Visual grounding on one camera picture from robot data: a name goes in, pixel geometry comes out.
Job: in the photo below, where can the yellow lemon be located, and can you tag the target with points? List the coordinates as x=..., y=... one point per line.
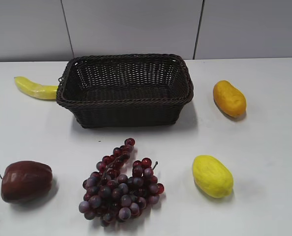
x=212, y=177

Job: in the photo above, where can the dark woven wicker basket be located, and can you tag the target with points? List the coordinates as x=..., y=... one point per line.
x=133, y=90

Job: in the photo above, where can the yellow banana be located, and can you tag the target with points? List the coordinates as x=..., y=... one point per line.
x=35, y=90

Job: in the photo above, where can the dark red apple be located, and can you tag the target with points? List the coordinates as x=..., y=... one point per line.
x=24, y=181

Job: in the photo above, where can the orange mango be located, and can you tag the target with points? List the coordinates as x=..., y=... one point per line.
x=229, y=99

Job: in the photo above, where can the red purple grape bunch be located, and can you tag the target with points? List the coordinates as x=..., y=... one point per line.
x=113, y=196

